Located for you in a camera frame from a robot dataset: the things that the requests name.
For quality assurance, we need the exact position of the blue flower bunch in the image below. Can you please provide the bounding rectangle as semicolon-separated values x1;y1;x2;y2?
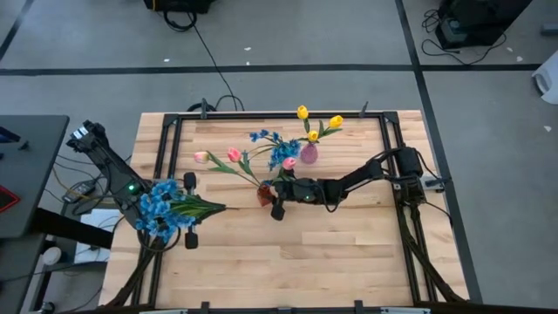
248;128;303;173
134;178;239;243

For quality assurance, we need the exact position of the black desk strut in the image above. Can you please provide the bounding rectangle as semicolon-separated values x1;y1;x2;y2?
31;207;115;250

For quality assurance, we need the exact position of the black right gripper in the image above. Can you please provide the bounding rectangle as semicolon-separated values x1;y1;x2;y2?
270;176;327;222

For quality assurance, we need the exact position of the black side desk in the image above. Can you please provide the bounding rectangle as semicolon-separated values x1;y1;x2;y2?
0;114;71;240

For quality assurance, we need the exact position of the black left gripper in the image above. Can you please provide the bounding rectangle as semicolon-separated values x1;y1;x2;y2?
182;171;228;251

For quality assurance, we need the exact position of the black equipment box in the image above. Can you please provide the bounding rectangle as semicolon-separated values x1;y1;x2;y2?
143;0;215;14

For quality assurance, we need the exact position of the black table frame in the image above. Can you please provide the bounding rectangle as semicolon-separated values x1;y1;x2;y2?
104;100;470;314

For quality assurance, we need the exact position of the yellow tulip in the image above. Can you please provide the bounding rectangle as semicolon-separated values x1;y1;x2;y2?
296;129;320;145
296;104;312;146
316;114;345;141

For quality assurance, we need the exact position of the black equipment case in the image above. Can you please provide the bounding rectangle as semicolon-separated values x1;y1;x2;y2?
434;0;534;51

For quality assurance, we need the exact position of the black power adapter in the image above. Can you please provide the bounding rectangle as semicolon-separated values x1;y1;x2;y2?
61;180;98;204

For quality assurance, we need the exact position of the red-rimmed tablet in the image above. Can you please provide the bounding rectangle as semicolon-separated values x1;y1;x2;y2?
0;184;21;215

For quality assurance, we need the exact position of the white paper sheet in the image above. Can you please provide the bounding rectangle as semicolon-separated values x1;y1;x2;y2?
72;208;119;265

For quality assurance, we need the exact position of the purple glass vase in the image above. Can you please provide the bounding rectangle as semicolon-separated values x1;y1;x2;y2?
299;142;320;166

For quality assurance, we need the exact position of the black floor cable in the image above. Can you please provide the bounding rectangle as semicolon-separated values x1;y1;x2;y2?
187;24;246;113

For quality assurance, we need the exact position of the black coiled cable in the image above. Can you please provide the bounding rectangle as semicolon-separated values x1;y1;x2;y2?
162;10;198;33

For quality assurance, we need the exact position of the white round disc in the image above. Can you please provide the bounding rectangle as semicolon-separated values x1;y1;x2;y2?
41;246;64;267

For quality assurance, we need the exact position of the red glass vase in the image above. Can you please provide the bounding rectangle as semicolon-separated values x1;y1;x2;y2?
255;182;276;208

